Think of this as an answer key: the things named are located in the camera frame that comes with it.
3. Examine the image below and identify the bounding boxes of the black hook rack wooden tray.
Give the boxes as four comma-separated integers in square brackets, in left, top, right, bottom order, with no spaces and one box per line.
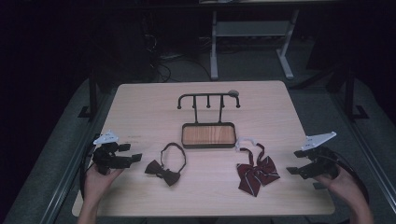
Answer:
[177,92,241,149]

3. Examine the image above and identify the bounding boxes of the dark bow tie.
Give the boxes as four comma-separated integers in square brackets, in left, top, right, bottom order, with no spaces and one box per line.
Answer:
[144,142,187,188]

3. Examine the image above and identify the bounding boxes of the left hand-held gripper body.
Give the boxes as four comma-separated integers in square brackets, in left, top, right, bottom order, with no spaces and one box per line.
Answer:
[92,130,134,175]

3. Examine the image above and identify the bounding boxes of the person's right hand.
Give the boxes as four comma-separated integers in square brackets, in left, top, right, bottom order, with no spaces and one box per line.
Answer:
[312,167,363,206]

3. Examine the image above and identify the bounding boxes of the black floor cables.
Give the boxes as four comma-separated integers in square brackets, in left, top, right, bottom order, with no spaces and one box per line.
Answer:
[141,31,213,83]

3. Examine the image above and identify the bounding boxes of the white metal desk frame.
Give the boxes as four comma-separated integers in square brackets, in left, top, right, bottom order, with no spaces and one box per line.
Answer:
[208,8,301,81]

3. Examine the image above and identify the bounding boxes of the black metal stand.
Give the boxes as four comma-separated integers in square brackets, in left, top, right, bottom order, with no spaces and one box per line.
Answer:
[344,68,370,122]
[78,69,101,119]

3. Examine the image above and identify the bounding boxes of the person's left hand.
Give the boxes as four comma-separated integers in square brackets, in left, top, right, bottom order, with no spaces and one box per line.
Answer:
[84,162,124,203]

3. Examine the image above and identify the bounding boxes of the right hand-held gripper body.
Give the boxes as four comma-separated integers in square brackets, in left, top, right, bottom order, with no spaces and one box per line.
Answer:
[298,131,340,181]

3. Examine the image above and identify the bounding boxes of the red striped bow tie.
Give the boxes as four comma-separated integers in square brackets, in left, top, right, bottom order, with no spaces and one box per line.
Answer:
[234,137,281,198]

